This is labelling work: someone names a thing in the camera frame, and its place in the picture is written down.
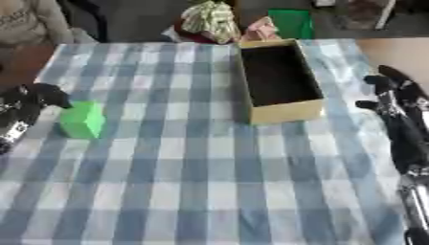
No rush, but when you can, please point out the green bin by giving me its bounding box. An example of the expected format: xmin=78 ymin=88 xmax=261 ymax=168
xmin=266 ymin=8 xmax=315 ymax=40

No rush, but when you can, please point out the person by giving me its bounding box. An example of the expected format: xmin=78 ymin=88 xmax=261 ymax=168
xmin=0 ymin=0 xmax=78 ymax=46

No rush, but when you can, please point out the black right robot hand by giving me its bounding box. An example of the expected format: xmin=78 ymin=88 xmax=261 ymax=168
xmin=353 ymin=64 xmax=429 ymax=175

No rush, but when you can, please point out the green block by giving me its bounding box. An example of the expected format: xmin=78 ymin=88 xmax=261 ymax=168
xmin=58 ymin=100 xmax=107 ymax=140

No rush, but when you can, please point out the patterned fabric bag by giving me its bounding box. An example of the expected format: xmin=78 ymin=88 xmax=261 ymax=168
xmin=179 ymin=0 xmax=243 ymax=45

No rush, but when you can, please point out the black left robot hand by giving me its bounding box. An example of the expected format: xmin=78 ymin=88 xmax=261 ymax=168
xmin=0 ymin=82 xmax=74 ymax=126

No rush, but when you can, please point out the pink bag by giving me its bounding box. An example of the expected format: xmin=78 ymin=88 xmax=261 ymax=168
xmin=239 ymin=16 xmax=283 ymax=42

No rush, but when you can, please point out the tan cardboard box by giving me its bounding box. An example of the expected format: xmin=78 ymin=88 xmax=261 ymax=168
xmin=236 ymin=38 xmax=327 ymax=126

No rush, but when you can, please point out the black chair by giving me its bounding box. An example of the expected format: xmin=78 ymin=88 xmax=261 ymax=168
xmin=58 ymin=0 xmax=111 ymax=44

